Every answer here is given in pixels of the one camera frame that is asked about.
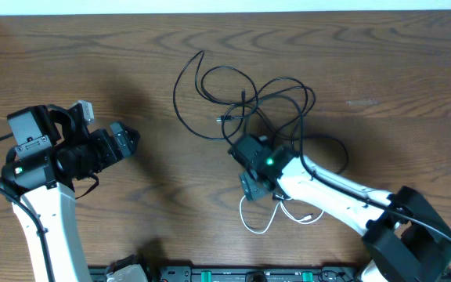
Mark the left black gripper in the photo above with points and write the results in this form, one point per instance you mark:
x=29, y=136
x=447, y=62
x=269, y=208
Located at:
x=110, y=151

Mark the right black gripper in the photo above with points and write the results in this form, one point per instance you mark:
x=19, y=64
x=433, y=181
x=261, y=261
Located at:
x=251, y=189

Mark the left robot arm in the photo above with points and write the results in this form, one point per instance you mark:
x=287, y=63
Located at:
x=53, y=149

